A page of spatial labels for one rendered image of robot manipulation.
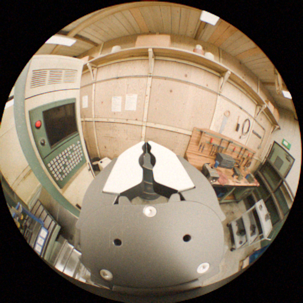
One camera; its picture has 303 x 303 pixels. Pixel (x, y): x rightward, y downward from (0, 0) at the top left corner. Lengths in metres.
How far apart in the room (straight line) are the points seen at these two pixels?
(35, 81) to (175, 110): 1.73
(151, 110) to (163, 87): 0.46
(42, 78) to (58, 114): 0.34
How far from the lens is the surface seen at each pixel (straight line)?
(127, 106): 1.68
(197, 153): 1.79
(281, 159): 3.67
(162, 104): 1.53
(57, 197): 0.42
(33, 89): 0.81
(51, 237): 1.13
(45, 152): 0.78
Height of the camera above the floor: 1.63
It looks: 32 degrees down
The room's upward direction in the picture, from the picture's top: 8 degrees clockwise
